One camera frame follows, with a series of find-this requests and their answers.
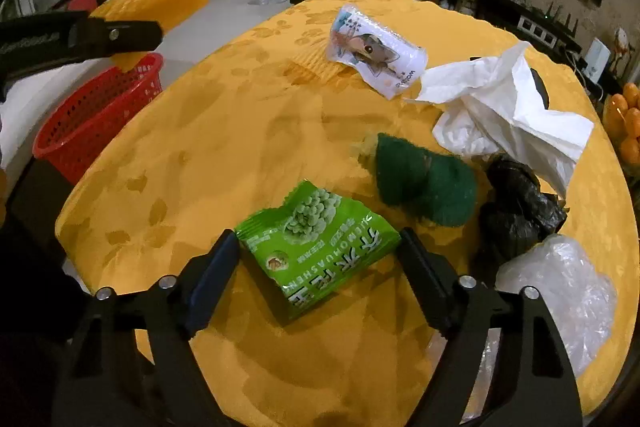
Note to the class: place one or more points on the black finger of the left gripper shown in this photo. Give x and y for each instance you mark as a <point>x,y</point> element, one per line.
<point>107,39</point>

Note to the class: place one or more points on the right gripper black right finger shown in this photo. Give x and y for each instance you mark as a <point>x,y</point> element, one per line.
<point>532,383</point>

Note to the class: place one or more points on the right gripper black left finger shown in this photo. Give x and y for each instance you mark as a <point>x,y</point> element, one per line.
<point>131,363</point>

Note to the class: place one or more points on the clear plastic bag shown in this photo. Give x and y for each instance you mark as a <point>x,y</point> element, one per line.
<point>581,300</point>

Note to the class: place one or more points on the green snack bag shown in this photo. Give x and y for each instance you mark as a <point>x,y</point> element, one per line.
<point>314,242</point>

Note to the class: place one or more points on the black plastic bag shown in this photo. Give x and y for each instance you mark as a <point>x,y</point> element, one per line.
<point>516,216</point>

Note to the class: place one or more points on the green scouring pad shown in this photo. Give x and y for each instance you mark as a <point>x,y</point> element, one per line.
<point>426,185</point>

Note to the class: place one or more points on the white paper towel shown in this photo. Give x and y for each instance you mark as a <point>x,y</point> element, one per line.
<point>493,105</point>

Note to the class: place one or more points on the white tissue pack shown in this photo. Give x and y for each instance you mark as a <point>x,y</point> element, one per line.
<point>388,63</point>

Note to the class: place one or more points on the red plastic basket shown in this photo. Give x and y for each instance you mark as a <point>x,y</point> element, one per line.
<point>90,118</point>

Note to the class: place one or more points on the yellow tablecloth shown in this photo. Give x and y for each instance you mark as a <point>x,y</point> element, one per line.
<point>233,136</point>

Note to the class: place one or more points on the bowl of oranges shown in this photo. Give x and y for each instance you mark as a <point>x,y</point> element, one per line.
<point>621,123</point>

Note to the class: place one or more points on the white router box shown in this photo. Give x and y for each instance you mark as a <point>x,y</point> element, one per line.
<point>596,60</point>

